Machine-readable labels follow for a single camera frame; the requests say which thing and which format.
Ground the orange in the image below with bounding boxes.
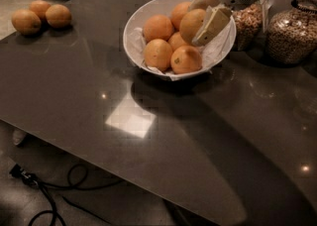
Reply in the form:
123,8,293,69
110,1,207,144
143,15,174,42
167,32,187,51
170,2,190,30
143,39,173,71
29,0,51,21
11,9,42,36
46,4,72,29
179,9,206,44
170,46,202,74

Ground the white bowl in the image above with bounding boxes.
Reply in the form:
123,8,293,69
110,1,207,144
122,0,238,82

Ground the white paper bowl liner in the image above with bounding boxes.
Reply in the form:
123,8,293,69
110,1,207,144
127,0,235,82

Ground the glass jar with nuts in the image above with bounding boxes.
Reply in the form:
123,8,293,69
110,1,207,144
233,3,263,51

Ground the white label tag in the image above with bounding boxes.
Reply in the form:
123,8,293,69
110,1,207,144
260,0,270,32

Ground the glass jar with grains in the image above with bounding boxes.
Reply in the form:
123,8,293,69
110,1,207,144
265,0,317,65

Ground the orange on table back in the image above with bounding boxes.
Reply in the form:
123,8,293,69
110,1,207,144
29,0,51,21

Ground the black cable on floor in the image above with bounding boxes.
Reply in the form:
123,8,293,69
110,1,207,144
9,162,125,226

